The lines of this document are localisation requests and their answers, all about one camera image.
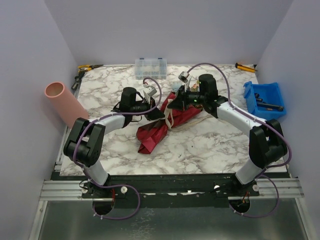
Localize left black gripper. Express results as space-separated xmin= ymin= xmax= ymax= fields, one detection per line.
xmin=130 ymin=96 xmax=165 ymax=121

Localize beige printed ribbon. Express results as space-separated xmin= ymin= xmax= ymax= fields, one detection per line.
xmin=151 ymin=99 xmax=211 ymax=132

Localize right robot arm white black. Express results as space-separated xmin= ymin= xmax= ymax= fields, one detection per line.
xmin=167 ymin=71 xmax=288 ymax=196

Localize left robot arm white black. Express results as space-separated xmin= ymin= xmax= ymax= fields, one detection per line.
xmin=63 ymin=84 xmax=165 ymax=198

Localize pink cylindrical vase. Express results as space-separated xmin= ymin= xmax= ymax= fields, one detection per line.
xmin=44 ymin=82 xmax=89 ymax=128

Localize clear plastic organizer box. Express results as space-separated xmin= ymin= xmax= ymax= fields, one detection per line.
xmin=134 ymin=58 xmax=167 ymax=80

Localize yellow black utility knife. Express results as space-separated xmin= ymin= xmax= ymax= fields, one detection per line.
xmin=235 ymin=62 xmax=257 ymax=73

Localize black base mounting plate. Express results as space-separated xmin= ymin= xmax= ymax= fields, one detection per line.
xmin=49 ymin=172 xmax=291 ymax=210

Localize black tool in bin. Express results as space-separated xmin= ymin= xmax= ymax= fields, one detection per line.
xmin=254 ymin=93 xmax=284 ymax=112

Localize blue plastic bin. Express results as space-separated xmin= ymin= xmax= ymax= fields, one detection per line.
xmin=243 ymin=81 xmax=287 ymax=120

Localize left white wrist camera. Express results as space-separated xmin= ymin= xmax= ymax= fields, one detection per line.
xmin=143 ymin=84 xmax=157 ymax=102

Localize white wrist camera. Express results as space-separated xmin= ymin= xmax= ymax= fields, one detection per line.
xmin=143 ymin=84 xmax=157 ymax=102
xmin=178 ymin=71 xmax=191 ymax=84

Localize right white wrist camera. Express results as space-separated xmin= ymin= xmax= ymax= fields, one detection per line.
xmin=178 ymin=71 xmax=191 ymax=84

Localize yellow handled pliers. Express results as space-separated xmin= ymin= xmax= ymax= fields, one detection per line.
xmin=77 ymin=64 xmax=104 ymax=73

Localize aluminium extrusion rail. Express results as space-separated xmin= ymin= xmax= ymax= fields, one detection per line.
xmin=39 ymin=178 xmax=305 ymax=202

